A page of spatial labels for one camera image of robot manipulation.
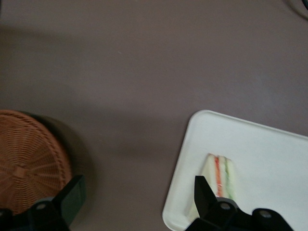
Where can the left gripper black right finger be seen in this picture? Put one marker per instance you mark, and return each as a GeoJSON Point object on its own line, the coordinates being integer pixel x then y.
{"type": "Point", "coordinates": [209, 204]}

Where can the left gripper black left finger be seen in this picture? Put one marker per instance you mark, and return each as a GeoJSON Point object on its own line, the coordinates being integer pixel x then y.
{"type": "Point", "coordinates": [65, 202]}

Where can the triangular sandwich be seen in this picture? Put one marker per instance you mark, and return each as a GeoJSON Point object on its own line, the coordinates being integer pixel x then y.
{"type": "Point", "coordinates": [223, 173]}

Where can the brown round wicker basket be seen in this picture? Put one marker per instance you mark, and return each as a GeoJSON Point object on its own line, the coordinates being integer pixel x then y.
{"type": "Point", "coordinates": [26, 158]}

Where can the cream rectangular plastic tray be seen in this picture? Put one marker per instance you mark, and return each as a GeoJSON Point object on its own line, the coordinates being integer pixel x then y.
{"type": "Point", "coordinates": [264, 168]}

